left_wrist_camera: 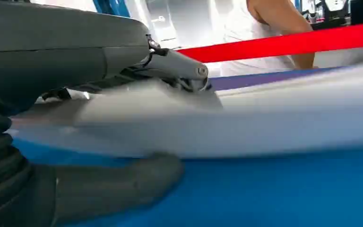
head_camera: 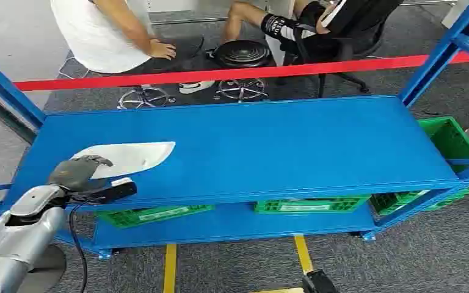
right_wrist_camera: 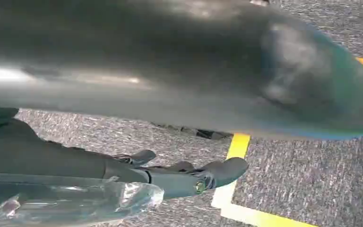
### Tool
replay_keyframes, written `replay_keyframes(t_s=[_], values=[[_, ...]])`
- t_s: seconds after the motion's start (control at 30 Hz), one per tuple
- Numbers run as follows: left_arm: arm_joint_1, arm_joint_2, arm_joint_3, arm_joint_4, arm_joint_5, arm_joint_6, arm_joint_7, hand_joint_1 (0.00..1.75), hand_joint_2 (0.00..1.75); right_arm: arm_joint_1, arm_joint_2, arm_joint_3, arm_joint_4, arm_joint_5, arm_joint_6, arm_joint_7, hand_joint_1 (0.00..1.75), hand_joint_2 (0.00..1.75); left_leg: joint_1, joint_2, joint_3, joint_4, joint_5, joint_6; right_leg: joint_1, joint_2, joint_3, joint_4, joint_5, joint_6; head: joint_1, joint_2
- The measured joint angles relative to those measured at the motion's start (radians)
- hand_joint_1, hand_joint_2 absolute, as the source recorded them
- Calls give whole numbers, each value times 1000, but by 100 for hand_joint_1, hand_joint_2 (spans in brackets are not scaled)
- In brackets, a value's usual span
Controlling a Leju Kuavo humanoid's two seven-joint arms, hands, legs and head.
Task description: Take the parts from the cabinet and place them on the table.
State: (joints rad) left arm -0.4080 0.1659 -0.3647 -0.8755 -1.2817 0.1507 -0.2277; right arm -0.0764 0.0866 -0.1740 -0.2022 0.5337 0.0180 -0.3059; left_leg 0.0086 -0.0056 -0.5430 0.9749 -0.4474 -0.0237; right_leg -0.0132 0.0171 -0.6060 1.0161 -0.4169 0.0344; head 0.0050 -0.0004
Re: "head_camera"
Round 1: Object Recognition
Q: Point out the chrome stool base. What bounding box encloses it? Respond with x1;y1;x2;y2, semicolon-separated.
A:
117;85;177;110

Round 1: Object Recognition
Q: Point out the black printed leg brace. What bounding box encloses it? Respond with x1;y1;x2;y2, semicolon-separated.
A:
260;13;300;41

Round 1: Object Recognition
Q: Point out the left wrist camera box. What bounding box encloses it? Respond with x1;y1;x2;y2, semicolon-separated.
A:
81;177;138;204

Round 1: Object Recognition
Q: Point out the red barrier belt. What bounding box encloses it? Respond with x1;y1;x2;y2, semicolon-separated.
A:
13;50;469;92

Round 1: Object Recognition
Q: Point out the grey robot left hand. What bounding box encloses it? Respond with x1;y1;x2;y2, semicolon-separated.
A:
47;155;114;192

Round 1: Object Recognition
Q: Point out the seated person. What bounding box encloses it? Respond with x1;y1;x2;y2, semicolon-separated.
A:
222;0;351;45

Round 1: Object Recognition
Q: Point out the blue metal shelf rack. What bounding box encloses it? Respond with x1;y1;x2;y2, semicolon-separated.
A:
0;0;469;260

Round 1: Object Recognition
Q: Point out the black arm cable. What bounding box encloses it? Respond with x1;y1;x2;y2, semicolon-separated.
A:
67;193;95;293

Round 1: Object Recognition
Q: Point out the black round stool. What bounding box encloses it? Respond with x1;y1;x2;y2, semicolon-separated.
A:
206;39;272;103

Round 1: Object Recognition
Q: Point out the white shoe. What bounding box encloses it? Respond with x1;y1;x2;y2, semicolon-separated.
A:
178;80;216;95

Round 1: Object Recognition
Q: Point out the white curved plastic part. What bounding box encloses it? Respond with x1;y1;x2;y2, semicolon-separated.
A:
70;141;176;180

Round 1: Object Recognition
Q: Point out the yellow floor tape marking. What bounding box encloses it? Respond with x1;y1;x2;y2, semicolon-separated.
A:
162;234;314;293

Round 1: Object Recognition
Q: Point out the white floor cable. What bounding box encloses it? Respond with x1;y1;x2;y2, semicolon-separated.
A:
58;56;92;80

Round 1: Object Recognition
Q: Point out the person's hand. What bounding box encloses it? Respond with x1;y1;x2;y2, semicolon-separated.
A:
148;38;178;61

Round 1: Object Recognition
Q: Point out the green plastic crate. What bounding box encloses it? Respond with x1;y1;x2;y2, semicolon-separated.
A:
96;204;216;230
253;195;371;215
369;117;469;216

